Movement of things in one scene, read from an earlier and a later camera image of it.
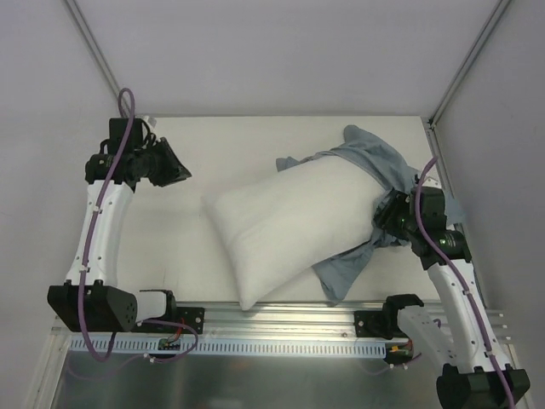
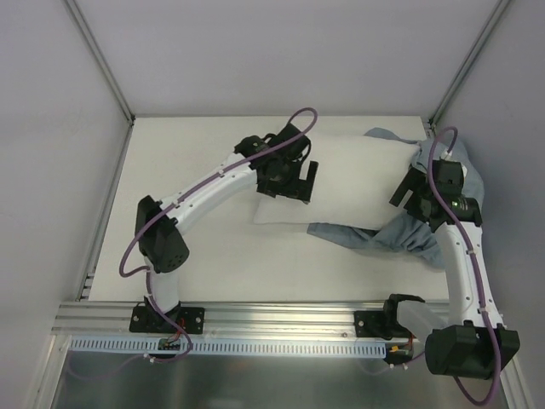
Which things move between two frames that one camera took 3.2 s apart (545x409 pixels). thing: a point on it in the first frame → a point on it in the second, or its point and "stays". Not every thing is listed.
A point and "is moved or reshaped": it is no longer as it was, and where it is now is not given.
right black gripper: x=387 y=216 → x=405 y=187
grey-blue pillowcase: x=456 y=206 is moved or reshaped
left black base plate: x=192 y=316 stays
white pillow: x=272 y=229 → x=357 y=175
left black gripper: x=162 y=161 → x=303 y=183
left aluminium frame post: x=95 y=46 stays
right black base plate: x=379 y=324 stays
